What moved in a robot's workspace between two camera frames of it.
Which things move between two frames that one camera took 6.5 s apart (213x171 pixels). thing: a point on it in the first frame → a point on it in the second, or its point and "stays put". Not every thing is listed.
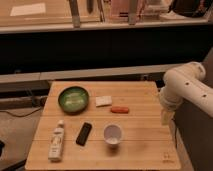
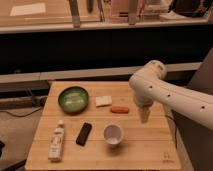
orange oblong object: [119, 110] stays put
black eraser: [83, 133] stays put
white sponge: [103, 101] stays put
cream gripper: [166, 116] → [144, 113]
